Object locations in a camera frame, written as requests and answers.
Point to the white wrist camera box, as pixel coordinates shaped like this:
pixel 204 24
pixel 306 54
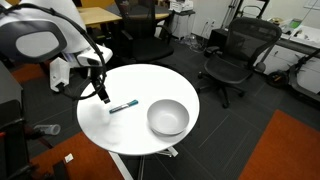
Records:
pixel 60 75

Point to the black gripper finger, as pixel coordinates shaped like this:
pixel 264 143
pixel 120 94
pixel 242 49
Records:
pixel 105 95

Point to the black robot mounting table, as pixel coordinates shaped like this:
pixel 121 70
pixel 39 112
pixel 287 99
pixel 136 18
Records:
pixel 10 113

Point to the black metal stand frame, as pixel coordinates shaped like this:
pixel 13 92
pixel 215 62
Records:
pixel 241 8

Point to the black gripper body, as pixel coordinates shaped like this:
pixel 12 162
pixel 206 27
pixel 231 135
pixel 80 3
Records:
pixel 98 76

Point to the white wall outlet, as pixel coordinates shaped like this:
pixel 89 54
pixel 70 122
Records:
pixel 210 23

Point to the teal capped marker pen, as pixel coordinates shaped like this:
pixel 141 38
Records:
pixel 123 106

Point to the small white floor tag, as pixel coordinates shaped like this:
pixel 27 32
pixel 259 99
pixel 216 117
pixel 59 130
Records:
pixel 69 157

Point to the black electric scooter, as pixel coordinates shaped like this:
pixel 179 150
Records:
pixel 295 78

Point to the white cabinet with black top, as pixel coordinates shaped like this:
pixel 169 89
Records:
pixel 181 25

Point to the grey round bowl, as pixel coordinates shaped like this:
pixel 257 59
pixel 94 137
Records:
pixel 168 117

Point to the long white cabinet desk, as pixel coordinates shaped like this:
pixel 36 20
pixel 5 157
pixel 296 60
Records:
pixel 300 40

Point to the black computer tower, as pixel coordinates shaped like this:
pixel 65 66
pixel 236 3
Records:
pixel 107 36

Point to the white table base legs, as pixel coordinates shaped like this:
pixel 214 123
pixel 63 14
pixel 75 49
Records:
pixel 119 165

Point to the black box by wall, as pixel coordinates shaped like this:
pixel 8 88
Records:
pixel 218 37

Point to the green item on desk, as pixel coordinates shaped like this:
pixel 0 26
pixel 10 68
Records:
pixel 295 23

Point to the clear plastic floor bottle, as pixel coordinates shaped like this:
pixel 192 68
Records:
pixel 48 129

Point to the light wooden desk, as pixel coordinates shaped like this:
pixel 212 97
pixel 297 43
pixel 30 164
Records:
pixel 98 15

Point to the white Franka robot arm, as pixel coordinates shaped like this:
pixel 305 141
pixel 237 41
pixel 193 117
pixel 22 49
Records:
pixel 33 43

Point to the white printer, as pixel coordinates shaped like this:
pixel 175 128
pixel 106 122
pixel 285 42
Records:
pixel 180 5

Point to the black padded office chair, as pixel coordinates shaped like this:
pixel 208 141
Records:
pixel 146 46

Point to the black mesh office chair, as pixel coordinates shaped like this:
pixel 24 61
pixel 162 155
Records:
pixel 233 66

